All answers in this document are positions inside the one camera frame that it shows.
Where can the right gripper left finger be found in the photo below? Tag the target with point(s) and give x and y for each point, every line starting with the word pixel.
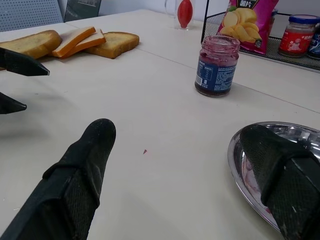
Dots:
pixel 65 192

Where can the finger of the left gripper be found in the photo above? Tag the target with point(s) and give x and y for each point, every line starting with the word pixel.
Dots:
pixel 8 106
pixel 17 63

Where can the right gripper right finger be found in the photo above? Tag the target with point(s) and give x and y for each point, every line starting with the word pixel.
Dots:
pixel 287 180

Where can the white bread slice orange crust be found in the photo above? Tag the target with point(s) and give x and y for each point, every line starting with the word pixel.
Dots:
pixel 92 41
pixel 72 40

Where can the open purple jam jar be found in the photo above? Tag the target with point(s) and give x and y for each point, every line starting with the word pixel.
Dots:
pixel 216 72

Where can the thick brown toast slice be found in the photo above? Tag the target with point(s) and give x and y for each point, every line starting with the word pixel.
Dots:
pixel 32 43

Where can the grey perforated panel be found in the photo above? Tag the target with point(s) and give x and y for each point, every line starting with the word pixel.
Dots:
pixel 30 13

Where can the round metal plate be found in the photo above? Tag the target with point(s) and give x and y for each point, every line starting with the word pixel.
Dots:
pixel 236 155

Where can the black box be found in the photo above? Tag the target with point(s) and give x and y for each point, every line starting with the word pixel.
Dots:
pixel 82 10

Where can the thin brown toast slice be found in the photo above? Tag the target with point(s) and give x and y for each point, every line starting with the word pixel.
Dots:
pixel 117 43

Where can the dark blue can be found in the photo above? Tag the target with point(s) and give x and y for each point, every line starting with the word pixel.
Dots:
pixel 315 48

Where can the blue-lidded jar red label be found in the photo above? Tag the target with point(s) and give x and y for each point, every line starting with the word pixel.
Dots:
pixel 296 37

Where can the pink potato chips bag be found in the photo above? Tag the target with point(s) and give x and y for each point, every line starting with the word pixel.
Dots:
pixel 245 27

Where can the clear drinking glass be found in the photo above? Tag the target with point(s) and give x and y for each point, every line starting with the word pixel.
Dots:
pixel 172 15

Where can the red object in glass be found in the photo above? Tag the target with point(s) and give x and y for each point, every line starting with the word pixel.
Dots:
pixel 185 12

